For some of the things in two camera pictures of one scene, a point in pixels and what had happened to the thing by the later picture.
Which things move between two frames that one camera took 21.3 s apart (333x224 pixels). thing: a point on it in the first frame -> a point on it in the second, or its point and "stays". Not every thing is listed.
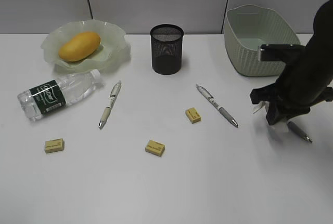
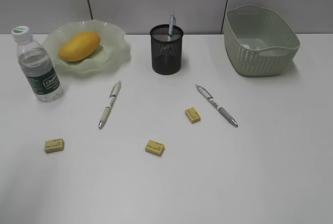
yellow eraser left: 54,145 stays
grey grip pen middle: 213,101 stays
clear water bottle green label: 47,96 -> 37,66
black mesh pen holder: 166,41 stays
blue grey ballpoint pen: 295,128 -> 173,22
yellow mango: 79,45 stays
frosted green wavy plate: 114,50 stays
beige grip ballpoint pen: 114,94 stays
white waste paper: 261,109 -> 255,48
